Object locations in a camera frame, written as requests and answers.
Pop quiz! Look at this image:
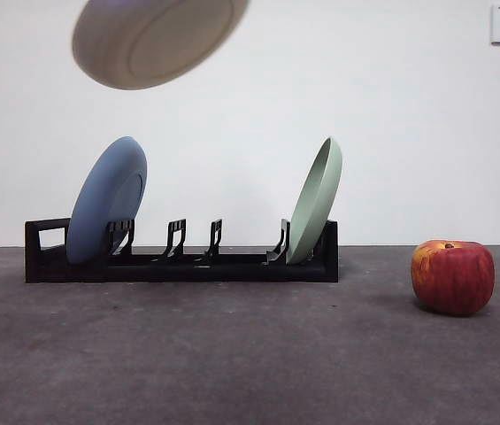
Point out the cream yellow plate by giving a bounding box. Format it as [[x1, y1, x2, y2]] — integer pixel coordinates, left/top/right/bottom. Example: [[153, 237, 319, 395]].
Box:
[[71, 0, 250, 91]]

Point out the red yellow apple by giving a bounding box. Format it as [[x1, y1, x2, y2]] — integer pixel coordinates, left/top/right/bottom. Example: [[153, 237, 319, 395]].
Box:
[[411, 239, 496, 317]]

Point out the green plate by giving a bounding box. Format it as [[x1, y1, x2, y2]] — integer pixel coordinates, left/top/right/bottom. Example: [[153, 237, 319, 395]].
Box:
[[285, 135, 345, 266]]

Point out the blue plate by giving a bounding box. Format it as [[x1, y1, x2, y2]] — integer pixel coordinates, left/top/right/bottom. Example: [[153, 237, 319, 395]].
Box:
[[65, 135, 149, 266]]

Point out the black plate rack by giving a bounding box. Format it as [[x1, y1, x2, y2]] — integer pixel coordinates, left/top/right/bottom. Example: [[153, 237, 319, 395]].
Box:
[[24, 216, 340, 284]]

